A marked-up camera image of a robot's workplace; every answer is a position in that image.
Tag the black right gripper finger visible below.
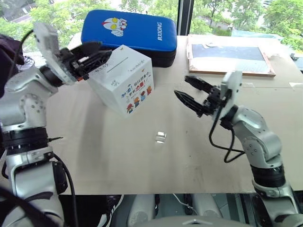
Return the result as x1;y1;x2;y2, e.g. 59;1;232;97
173;89;206;114
184;75;214;95

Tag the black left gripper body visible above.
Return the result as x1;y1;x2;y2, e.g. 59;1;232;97
59;46;90;81

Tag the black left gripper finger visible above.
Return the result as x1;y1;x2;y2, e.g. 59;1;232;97
83;50;112;73
81;41;105;54

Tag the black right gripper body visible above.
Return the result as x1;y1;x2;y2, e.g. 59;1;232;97
196;85;226;118

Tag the white box with slot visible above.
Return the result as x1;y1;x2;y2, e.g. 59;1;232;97
87;44;155;119

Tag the wooden framed blue board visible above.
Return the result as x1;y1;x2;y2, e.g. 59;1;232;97
186;35;277;78

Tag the blue padded cartoon case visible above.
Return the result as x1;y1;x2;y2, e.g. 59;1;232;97
80;9;178;69

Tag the small clear plastic block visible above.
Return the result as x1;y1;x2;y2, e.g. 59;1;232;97
154;131;168;144

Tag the person in dark clothing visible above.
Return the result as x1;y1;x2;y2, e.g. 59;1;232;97
0;34;25;99

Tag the grey rounded robot leg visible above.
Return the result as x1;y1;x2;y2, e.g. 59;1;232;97
127;193;157;227
192;193;223;218

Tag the grey rounded robot body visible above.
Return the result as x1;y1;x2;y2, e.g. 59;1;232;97
141;214;250;227

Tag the black and white shoe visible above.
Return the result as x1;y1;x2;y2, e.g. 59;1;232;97
98;194;125;227

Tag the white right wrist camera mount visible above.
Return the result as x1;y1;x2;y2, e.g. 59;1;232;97
212;70;243;124

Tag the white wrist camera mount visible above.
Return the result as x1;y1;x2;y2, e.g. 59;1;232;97
33;22;79;85
212;70;243;124

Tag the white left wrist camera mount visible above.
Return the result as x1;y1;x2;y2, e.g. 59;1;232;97
33;22;79;85

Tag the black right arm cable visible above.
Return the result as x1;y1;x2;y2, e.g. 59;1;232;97
208;101;246;164

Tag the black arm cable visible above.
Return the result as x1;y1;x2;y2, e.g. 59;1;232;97
208;101;246;164
10;28;36;66
51;152;79;227

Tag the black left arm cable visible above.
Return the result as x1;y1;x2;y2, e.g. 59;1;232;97
10;28;36;66
51;152;79;227

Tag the black window frame post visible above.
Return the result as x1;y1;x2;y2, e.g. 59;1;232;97
177;0;195;36

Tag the thin white cable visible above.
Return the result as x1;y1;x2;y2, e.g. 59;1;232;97
172;193;197;215

